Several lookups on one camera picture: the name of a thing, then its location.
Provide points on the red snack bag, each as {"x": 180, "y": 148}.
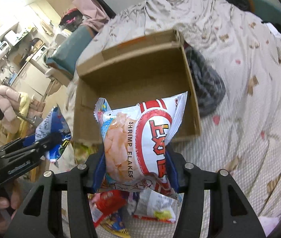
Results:
{"x": 106, "y": 203}

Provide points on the blue white snack bag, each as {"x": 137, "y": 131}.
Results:
{"x": 54, "y": 134}

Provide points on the white red shrimp flakes bag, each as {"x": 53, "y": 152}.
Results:
{"x": 135, "y": 140}

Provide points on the person's left hand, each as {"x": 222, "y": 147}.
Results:
{"x": 14, "y": 202}

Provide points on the white yellow snack packet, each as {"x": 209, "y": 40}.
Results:
{"x": 151, "y": 205}

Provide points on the blue yellow cartoon snack bag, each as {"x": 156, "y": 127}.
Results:
{"x": 114, "y": 225}

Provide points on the pink puffy jacket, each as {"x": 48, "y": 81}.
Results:
{"x": 9, "y": 104}

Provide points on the checkered strawberry print bedspread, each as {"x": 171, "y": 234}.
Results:
{"x": 243, "y": 135}

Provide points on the dark grey striped cloth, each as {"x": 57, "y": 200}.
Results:
{"x": 208, "y": 84}

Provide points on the white washing machine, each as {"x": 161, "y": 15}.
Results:
{"x": 38, "y": 59}

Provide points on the teal cushion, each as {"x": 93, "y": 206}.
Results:
{"x": 64, "y": 58}

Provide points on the brown cardboard box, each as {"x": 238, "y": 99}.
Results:
{"x": 139, "y": 70}

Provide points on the pink curtain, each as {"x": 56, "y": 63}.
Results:
{"x": 95, "y": 15}

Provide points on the teal green pillow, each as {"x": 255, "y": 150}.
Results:
{"x": 261, "y": 8}

